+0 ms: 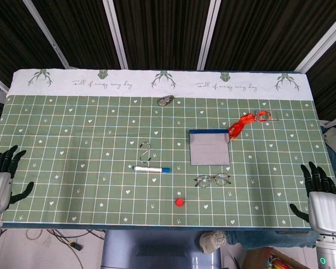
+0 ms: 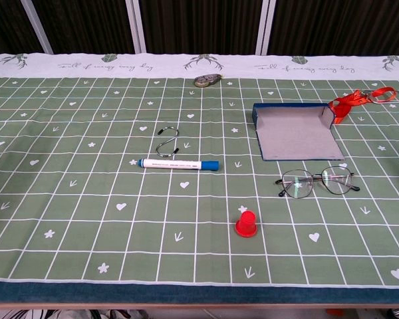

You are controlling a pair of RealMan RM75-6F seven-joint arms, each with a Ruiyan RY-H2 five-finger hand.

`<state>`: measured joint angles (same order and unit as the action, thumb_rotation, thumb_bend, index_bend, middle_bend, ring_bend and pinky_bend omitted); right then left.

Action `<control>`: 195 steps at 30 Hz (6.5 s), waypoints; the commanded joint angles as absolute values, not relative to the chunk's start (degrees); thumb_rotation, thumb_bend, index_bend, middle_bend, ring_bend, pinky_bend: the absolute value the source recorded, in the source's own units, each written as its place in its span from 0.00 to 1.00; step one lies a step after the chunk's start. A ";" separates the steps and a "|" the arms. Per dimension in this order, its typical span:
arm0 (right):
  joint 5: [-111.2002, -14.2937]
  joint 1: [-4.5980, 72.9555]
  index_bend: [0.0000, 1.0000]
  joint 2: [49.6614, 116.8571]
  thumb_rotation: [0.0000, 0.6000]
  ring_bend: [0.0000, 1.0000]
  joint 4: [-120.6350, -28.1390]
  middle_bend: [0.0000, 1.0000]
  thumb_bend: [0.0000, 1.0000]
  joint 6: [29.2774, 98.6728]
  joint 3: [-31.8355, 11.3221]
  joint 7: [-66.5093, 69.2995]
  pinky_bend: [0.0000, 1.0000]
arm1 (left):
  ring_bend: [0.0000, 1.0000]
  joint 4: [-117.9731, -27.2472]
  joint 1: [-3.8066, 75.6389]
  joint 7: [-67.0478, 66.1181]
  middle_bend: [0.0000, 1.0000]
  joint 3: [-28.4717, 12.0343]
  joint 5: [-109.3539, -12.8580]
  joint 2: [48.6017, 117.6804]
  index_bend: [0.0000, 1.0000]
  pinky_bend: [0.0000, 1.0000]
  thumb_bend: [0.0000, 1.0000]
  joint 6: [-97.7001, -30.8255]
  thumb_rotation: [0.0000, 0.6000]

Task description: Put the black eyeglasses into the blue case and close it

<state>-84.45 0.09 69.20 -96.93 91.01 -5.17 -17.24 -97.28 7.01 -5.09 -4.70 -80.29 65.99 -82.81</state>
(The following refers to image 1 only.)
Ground clear badge holder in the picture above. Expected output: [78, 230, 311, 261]
[254, 109, 280, 123]

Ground white blue marker pen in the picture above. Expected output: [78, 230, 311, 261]
[132, 165, 171, 174]

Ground cardboard box with items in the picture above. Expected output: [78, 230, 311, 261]
[241, 246, 304, 269]

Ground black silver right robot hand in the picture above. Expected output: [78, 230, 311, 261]
[290, 161, 336, 235]

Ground white partition post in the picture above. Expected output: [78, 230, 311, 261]
[22, 0, 71, 69]
[196, 0, 222, 71]
[102, 0, 129, 70]
[293, 8, 336, 74]

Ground blue jeans leg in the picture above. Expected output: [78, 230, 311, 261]
[223, 229, 318, 251]

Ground orange lanyard strap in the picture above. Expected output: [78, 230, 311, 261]
[228, 112, 272, 140]

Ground metal S hook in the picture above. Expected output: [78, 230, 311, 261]
[138, 142, 153, 164]

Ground beige sneaker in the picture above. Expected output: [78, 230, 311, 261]
[199, 230, 227, 254]

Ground eyeglasses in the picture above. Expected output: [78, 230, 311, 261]
[194, 173, 232, 189]

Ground grey pouch blue edge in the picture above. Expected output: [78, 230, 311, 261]
[188, 128, 231, 166]

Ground dark blue robot pedestal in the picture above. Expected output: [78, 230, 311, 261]
[100, 229, 222, 269]

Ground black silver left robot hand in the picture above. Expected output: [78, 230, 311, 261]
[0, 145, 35, 214]

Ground tangled floor cables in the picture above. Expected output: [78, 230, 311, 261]
[24, 229, 106, 269]

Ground green grid tablecloth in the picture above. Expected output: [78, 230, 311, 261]
[0, 69, 336, 229]

